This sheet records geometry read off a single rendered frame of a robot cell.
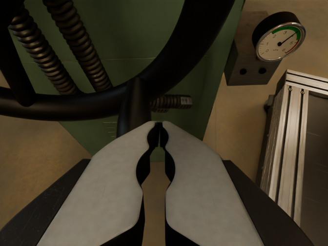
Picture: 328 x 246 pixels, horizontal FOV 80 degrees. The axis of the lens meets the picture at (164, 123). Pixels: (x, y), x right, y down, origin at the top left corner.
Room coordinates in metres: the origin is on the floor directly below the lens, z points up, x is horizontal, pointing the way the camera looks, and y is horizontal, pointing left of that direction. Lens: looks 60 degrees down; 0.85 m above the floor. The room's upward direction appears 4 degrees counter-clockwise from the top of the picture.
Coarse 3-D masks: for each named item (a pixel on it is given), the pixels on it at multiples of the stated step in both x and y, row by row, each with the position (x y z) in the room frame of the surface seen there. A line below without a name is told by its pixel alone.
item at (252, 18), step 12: (252, 12) 0.37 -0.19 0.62; (264, 12) 0.36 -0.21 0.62; (240, 24) 0.33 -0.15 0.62; (252, 24) 0.33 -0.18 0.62; (240, 36) 0.30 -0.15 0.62; (240, 48) 0.27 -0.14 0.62; (252, 48) 0.27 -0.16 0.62; (228, 60) 0.29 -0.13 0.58; (240, 60) 0.25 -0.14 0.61; (252, 60) 0.25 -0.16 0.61; (228, 72) 0.27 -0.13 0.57; (240, 72) 0.25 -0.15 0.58; (252, 72) 0.25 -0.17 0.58; (264, 72) 0.25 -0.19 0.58; (228, 84) 0.25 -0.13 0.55; (240, 84) 0.25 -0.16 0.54; (252, 84) 0.25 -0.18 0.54; (264, 84) 0.25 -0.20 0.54
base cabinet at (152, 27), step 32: (32, 0) 0.30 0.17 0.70; (96, 0) 0.30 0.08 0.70; (128, 0) 0.30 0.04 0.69; (160, 0) 0.30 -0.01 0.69; (96, 32) 0.30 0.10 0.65; (128, 32) 0.30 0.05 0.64; (160, 32) 0.30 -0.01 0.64; (224, 32) 0.29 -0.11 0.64; (32, 64) 0.31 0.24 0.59; (64, 64) 0.30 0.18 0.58; (128, 64) 0.30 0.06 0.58; (224, 64) 0.29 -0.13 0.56; (192, 96) 0.29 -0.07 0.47; (96, 128) 0.30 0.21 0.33; (192, 128) 0.29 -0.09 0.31; (160, 160) 0.30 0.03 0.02
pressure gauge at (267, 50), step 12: (288, 12) 0.25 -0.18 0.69; (264, 24) 0.24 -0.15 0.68; (276, 24) 0.23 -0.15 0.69; (288, 24) 0.22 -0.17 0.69; (300, 24) 0.22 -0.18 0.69; (252, 36) 0.25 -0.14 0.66; (264, 36) 0.22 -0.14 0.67; (276, 36) 0.23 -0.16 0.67; (288, 36) 0.23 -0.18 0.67; (300, 36) 0.22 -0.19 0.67; (264, 48) 0.23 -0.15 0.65; (276, 48) 0.23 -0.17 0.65; (288, 48) 0.22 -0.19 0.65; (264, 60) 0.22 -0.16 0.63; (276, 60) 0.22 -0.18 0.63
